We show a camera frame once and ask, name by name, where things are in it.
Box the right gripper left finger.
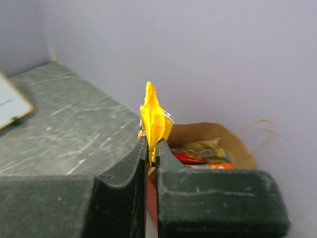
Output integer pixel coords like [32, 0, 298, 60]
[0, 137, 148, 238]

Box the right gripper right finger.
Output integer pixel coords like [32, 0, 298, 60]
[156, 140, 290, 238]

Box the orange snack packet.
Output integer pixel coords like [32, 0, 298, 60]
[185, 163, 235, 170]

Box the small red snack packet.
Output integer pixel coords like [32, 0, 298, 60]
[172, 151, 207, 164]

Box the brown snack pouch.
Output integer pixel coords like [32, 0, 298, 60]
[181, 137, 226, 159]

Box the red paper bag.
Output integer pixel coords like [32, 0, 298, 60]
[146, 119, 275, 228]

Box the yellow M&M's bag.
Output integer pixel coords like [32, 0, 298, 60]
[138, 81, 174, 167]

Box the small whiteboard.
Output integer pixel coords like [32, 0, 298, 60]
[0, 71, 34, 129]

